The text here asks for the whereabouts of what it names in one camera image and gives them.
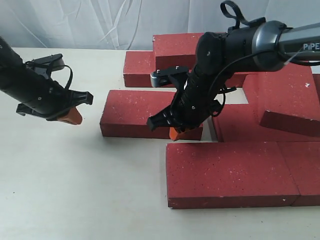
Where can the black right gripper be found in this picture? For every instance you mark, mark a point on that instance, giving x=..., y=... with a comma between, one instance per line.
x=193, y=102

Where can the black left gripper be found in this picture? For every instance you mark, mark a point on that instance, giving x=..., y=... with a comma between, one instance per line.
x=47, y=99

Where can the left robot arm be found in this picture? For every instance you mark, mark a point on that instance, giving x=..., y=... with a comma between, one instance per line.
x=10, y=63

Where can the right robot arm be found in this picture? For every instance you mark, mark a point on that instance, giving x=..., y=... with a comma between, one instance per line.
x=263, y=47

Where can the middle row red brick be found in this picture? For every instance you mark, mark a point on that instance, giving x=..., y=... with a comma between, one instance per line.
x=237, y=123

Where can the white backdrop cloth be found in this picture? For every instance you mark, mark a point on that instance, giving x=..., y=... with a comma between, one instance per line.
x=105, y=24

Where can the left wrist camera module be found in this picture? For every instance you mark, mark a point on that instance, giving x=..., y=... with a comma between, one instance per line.
x=44, y=66

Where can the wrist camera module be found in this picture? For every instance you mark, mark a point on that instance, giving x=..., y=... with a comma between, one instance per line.
x=175, y=75
x=44, y=66

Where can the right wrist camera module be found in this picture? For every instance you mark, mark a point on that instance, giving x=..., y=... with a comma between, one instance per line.
x=175, y=75

